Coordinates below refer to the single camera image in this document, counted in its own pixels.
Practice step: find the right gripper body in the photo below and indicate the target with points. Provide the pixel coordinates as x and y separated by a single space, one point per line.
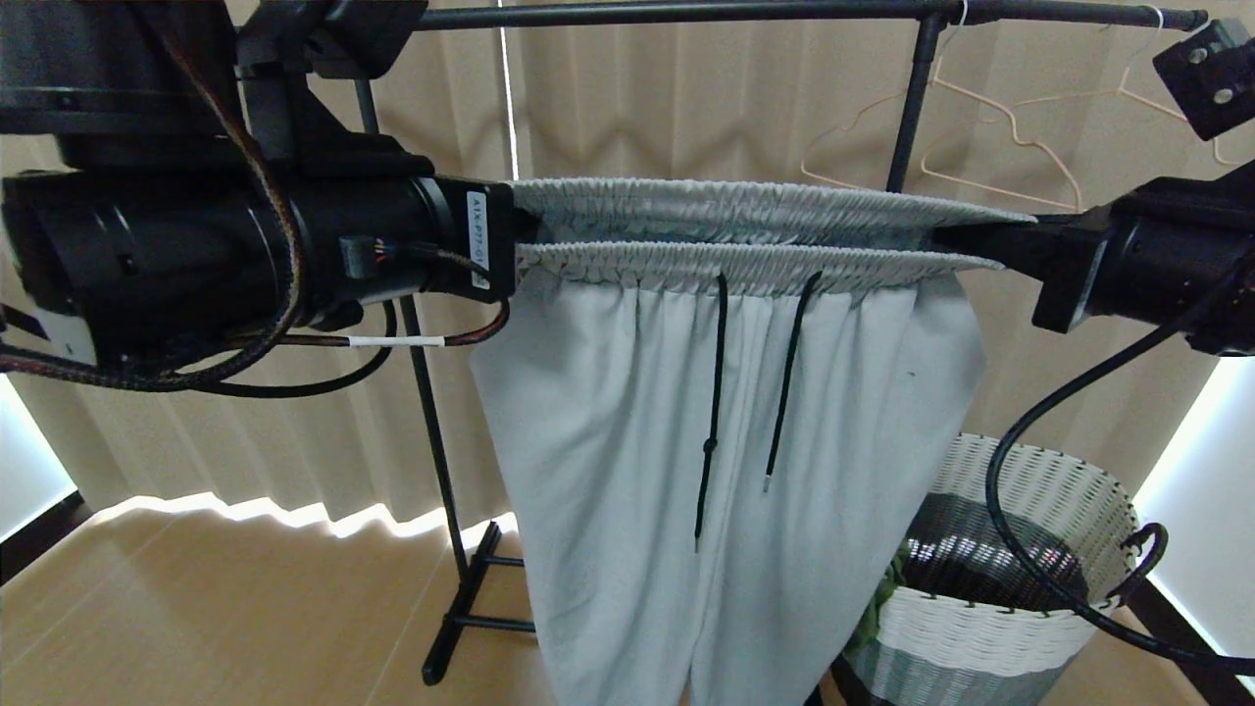
1157 265

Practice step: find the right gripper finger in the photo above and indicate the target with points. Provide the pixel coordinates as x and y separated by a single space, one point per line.
990 250

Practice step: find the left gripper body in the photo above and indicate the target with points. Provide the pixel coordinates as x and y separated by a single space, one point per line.
196 255

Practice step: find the pink clothes hanger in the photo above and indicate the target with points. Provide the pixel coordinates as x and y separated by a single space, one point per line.
1152 98
1029 143

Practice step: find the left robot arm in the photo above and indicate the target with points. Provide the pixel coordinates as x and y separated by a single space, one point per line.
98 78

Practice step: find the black clothes rack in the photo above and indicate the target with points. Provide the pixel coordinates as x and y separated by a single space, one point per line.
745 12

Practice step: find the white laundry basket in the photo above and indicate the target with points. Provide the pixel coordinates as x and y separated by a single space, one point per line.
1020 637

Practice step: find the beige curtain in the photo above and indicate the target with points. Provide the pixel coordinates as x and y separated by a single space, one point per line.
686 98

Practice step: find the green garment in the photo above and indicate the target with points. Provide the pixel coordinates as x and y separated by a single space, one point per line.
882 608

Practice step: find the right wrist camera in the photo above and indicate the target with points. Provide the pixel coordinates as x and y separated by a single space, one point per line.
1206 74

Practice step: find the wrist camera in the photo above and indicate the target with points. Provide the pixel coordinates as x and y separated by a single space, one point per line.
1206 74
368 34

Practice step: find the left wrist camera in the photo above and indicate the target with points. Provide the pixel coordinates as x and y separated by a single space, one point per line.
368 34

